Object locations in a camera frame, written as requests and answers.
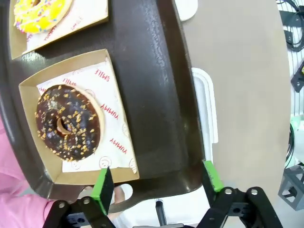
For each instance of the dark brown serving tray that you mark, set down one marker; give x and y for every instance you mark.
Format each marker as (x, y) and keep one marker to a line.
(154, 95)

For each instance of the cardboard donut tray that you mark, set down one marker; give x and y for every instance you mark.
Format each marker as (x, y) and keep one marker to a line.
(31, 95)
(16, 45)

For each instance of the person's right hand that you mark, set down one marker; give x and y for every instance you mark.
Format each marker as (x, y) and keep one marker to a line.
(122, 194)

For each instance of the white printed paper liner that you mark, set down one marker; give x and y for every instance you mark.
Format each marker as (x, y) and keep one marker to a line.
(80, 21)
(114, 99)

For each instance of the person torso in pink hoodie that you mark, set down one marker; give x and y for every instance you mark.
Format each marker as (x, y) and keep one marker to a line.
(4, 147)

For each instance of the grey black frame box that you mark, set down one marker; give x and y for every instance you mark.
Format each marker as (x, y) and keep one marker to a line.
(291, 187)

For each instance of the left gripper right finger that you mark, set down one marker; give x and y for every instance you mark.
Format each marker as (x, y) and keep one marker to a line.
(213, 178)

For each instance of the person's right forearm pink sleeve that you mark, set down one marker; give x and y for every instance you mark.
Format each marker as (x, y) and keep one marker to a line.
(23, 209)

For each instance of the chocolate donut with nut bits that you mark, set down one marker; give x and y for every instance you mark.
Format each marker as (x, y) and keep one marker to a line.
(78, 123)

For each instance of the black metal bracket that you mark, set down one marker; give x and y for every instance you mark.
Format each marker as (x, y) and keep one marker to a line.
(298, 79)

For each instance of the yellow donut with sprinkles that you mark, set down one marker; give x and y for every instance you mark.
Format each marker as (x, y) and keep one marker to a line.
(47, 16)

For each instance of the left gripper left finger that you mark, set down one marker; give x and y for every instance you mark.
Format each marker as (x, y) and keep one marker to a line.
(104, 190)

